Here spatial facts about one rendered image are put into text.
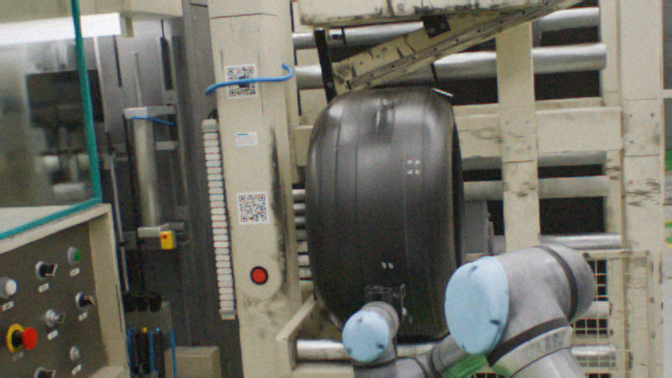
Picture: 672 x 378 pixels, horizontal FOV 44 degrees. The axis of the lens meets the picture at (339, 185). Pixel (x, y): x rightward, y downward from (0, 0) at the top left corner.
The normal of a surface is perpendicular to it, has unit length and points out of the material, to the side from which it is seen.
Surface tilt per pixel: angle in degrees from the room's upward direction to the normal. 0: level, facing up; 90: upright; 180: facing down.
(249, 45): 90
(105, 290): 90
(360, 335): 83
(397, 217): 81
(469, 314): 84
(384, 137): 48
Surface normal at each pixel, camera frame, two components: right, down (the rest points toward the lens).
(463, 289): -0.88, 0.05
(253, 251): -0.20, 0.15
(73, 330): 0.98, -0.04
